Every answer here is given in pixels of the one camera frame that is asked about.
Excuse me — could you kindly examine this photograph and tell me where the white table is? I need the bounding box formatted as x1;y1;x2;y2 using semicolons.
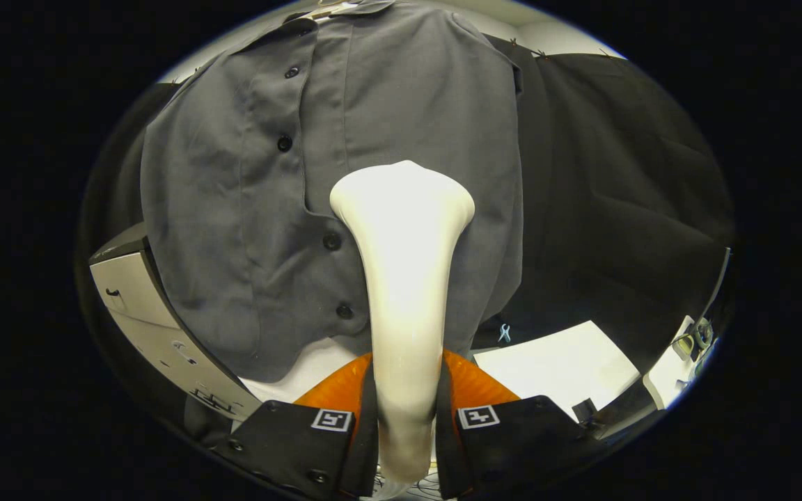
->
473;320;643;422

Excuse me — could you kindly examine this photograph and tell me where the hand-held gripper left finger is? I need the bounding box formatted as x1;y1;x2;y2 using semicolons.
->
212;352;379;498

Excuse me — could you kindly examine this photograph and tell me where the grey button-up shirt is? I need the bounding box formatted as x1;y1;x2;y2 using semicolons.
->
139;0;524;384

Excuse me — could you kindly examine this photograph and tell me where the white garment form stand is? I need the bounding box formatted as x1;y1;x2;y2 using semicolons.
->
239;0;375;406

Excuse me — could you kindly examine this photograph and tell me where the row of small backdrop clips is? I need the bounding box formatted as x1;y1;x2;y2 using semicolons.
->
505;36;618;62

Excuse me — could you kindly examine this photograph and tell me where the bundle of thin cables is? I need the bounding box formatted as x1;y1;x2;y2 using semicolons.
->
372;470;445;500

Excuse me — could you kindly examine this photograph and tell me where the grey drawer cabinet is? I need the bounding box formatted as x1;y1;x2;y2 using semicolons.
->
88;223;264;422

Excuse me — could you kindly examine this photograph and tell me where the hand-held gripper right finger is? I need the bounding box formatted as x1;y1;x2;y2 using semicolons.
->
435;349;588;500

